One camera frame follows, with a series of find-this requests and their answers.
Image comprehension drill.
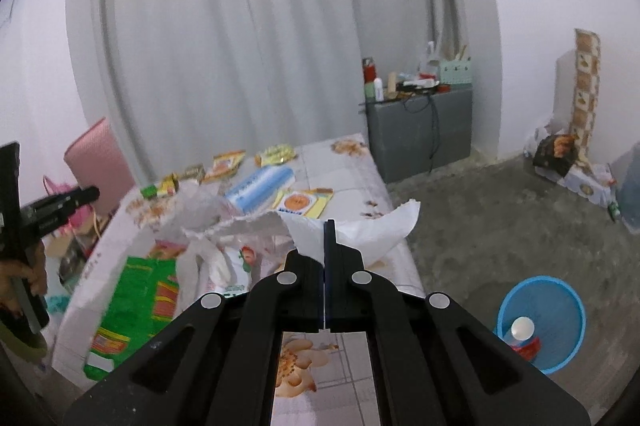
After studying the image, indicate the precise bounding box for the orange yellow snack packet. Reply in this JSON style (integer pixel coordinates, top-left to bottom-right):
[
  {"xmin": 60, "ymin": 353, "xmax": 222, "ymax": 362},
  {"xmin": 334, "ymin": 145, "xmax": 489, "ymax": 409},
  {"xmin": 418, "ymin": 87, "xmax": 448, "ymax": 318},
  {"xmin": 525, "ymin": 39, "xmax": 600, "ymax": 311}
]
[{"xmin": 202, "ymin": 149, "xmax": 247, "ymax": 183}]

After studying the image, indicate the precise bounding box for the grey cabinet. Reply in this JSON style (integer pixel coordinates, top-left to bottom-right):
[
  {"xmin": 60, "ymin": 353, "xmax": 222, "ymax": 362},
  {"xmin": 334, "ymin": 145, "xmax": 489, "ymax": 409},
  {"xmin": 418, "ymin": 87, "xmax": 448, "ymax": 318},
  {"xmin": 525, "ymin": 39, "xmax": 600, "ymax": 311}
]
[{"xmin": 364, "ymin": 84, "xmax": 473, "ymax": 184}]

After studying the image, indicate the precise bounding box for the white cup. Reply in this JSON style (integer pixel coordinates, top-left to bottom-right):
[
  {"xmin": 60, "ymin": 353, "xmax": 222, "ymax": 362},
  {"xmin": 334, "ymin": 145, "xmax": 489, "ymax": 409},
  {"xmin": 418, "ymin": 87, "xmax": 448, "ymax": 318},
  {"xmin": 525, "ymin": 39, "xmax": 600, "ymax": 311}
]
[{"xmin": 510, "ymin": 316, "xmax": 536, "ymax": 344}]

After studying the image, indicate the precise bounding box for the orange snack bag pink edge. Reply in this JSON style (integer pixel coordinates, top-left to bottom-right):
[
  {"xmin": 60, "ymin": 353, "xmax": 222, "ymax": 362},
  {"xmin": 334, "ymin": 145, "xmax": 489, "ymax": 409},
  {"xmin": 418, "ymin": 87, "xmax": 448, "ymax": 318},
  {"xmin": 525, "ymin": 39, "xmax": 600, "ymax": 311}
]
[{"xmin": 150, "ymin": 240, "xmax": 188, "ymax": 259}]

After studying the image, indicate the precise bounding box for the black cable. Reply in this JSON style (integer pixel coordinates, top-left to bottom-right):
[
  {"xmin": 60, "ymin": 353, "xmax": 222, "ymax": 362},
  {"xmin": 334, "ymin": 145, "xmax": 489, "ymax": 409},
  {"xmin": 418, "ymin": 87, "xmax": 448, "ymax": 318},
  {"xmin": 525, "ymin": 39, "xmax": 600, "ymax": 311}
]
[{"xmin": 402, "ymin": 91, "xmax": 442, "ymax": 174}]

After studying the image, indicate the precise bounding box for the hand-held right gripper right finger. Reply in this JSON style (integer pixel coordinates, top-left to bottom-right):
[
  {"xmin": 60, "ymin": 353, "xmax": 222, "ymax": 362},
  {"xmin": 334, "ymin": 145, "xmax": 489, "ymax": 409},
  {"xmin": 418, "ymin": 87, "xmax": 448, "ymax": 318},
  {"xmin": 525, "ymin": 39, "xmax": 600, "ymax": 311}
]
[{"xmin": 326, "ymin": 220, "xmax": 591, "ymax": 426}]

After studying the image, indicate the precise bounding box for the pale green holder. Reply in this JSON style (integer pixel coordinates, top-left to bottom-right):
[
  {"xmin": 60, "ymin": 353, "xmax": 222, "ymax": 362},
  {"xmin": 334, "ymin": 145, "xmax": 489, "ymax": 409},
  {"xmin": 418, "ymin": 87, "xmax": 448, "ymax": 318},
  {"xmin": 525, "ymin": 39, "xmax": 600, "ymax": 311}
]
[{"xmin": 439, "ymin": 55, "xmax": 473, "ymax": 86}]

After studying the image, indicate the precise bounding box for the white panel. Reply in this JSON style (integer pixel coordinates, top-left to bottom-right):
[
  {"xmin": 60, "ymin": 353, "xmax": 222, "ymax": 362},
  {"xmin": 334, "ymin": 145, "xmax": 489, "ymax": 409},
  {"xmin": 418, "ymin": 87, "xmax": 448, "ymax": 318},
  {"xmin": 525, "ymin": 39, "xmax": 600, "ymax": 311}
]
[{"xmin": 552, "ymin": 49, "xmax": 578, "ymax": 127}]

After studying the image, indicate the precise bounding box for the blue white packet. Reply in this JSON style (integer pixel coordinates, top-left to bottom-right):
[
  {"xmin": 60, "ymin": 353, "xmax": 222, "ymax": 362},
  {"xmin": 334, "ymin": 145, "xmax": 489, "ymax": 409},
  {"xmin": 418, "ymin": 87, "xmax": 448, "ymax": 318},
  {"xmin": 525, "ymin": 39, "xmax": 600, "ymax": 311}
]
[{"xmin": 224, "ymin": 163, "xmax": 297, "ymax": 216}]

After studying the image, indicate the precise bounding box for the blue plastic basket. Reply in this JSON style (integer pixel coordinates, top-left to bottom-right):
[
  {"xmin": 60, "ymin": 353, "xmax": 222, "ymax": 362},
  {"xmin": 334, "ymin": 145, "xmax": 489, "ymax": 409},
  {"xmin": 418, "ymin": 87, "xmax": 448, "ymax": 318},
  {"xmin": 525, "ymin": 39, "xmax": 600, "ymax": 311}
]
[{"xmin": 494, "ymin": 276, "xmax": 587, "ymax": 375}]

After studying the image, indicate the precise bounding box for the white strawberry print bottle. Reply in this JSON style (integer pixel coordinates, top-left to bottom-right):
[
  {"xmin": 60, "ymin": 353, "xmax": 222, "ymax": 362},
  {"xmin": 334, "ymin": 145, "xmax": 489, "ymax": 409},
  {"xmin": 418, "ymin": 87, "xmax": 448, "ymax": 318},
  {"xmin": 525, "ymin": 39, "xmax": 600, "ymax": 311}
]
[{"xmin": 220, "ymin": 245, "xmax": 261, "ymax": 294}]

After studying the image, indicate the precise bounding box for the pink handbag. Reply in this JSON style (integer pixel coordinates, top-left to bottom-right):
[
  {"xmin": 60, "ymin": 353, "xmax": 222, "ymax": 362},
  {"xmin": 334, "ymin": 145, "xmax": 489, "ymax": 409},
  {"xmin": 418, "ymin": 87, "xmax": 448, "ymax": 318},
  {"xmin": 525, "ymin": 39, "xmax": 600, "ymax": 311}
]
[{"xmin": 42, "ymin": 176, "xmax": 101, "ymax": 237}]

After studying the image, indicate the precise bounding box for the pink cushion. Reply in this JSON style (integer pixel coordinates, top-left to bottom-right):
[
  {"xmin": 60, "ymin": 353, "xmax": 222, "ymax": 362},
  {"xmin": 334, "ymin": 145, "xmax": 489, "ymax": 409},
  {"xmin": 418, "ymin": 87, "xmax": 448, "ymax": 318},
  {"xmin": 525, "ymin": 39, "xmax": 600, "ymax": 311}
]
[{"xmin": 64, "ymin": 116, "xmax": 137, "ymax": 217}]

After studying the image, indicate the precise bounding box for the gold white box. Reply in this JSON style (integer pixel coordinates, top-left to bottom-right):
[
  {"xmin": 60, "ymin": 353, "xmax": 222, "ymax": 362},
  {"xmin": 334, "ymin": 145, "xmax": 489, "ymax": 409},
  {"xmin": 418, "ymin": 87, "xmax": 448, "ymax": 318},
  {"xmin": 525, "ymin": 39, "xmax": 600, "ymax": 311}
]
[{"xmin": 176, "ymin": 163, "xmax": 207, "ymax": 183}]

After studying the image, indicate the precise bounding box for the white cloth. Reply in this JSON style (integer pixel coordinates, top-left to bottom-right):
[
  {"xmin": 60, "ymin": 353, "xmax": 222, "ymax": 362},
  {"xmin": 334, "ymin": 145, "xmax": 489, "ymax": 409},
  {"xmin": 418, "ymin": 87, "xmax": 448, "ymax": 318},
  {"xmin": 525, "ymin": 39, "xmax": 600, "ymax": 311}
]
[{"xmin": 187, "ymin": 231, "xmax": 236, "ymax": 294}]

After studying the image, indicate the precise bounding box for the yellow round print packet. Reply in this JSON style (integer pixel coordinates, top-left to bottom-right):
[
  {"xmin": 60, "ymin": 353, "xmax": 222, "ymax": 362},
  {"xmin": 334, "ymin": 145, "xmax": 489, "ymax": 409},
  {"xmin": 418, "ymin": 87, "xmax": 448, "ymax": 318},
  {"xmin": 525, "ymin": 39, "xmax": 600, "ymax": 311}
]
[{"xmin": 272, "ymin": 187, "xmax": 335, "ymax": 219}]

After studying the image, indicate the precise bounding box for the dark printed box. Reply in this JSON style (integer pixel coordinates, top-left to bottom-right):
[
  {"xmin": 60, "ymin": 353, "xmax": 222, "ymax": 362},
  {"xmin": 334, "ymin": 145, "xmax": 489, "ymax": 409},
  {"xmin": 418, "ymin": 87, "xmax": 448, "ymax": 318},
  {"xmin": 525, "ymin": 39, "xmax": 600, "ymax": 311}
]
[{"xmin": 532, "ymin": 133, "xmax": 578, "ymax": 177}]

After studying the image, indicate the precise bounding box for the white spray bottle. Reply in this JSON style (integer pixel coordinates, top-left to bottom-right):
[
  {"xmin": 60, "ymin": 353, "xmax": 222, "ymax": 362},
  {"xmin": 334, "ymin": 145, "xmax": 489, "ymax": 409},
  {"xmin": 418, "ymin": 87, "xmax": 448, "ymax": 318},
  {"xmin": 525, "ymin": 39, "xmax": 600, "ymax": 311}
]
[{"xmin": 425, "ymin": 40, "xmax": 443, "ymax": 74}]

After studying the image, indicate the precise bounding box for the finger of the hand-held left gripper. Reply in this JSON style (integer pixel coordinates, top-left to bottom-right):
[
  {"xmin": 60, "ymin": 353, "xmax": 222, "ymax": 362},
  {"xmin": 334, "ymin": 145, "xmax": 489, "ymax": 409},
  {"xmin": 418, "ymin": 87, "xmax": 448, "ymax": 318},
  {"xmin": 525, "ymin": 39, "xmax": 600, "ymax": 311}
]
[{"xmin": 22, "ymin": 186, "xmax": 100, "ymax": 234}]

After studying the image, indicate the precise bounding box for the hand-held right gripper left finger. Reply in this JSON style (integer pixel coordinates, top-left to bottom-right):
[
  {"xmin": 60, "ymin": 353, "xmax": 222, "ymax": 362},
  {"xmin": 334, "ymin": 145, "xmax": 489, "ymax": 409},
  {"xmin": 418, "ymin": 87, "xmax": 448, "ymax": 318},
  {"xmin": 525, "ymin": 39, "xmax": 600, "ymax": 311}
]
[{"xmin": 61, "ymin": 220, "xmax": 327, "ymax": 426}]

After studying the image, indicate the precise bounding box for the white curtain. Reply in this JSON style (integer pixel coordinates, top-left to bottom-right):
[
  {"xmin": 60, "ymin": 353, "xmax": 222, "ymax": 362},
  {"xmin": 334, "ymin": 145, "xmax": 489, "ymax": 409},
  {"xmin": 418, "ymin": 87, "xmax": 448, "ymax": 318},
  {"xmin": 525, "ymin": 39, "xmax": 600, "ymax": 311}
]
[{"xmin": 65, "ymin": 0, "xmax": 501, "ymax": 187}]

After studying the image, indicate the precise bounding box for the clear plastic bag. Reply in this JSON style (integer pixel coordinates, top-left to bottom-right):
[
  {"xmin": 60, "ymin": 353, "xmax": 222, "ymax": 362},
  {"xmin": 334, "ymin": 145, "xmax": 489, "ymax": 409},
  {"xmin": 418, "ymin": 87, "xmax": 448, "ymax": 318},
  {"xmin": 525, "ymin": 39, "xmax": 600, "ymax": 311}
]
[{"xmin": 172, "ymin": 183, "xmax": 281, "ymax": 247}]

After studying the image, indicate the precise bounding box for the yellow noodle packet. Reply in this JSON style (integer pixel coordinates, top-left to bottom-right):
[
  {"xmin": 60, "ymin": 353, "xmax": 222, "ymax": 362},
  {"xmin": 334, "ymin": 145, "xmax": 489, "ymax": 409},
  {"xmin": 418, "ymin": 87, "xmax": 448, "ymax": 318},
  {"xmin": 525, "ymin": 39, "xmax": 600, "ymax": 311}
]
[{"xmin": 255, "ymin": 143, "xmax": 297, "ymax": 167}]

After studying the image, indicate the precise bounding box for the green snack bag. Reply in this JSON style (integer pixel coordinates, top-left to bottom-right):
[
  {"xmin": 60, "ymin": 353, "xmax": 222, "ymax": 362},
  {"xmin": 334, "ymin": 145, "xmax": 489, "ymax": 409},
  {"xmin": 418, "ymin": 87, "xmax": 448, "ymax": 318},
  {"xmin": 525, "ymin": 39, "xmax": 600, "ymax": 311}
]
[{"xmin": 82, "ymin": 253, "xmax": 181, "ymax": 382}]

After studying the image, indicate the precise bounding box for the person's left hand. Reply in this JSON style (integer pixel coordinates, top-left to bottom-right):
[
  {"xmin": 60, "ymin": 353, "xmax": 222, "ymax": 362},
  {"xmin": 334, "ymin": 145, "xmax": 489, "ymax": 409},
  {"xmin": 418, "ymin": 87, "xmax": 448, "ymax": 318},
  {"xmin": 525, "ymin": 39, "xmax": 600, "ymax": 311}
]
[{"xmin": 0, "ymin": 242, "xmax": 49, "ymax": 314}]

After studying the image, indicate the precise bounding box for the red wrapper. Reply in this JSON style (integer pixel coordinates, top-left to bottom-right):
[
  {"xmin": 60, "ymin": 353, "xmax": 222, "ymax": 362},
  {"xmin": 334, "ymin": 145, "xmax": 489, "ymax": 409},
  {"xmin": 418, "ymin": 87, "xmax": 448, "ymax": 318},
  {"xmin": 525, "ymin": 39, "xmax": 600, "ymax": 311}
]
[{"xmin": 515, "ymin": 338, "xmax": 542, "ymax": 359}]

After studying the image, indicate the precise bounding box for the white paper tissue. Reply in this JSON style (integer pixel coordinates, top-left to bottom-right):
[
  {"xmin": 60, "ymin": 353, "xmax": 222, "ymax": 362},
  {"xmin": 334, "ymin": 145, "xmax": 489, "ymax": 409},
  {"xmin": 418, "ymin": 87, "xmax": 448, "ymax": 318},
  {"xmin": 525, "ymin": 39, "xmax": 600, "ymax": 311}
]
[{"xmin": 280, "ymin": 200, "xmax": 422, "ymax": 267}]

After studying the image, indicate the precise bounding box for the white printed carton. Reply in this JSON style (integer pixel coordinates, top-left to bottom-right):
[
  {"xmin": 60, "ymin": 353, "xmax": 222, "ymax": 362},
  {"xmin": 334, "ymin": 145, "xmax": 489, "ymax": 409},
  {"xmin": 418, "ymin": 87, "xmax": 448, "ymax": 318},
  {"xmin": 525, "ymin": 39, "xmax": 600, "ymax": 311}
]
[{"xmin": 560, "ymin": 163, "xmax": 616, "ymax": 207}]

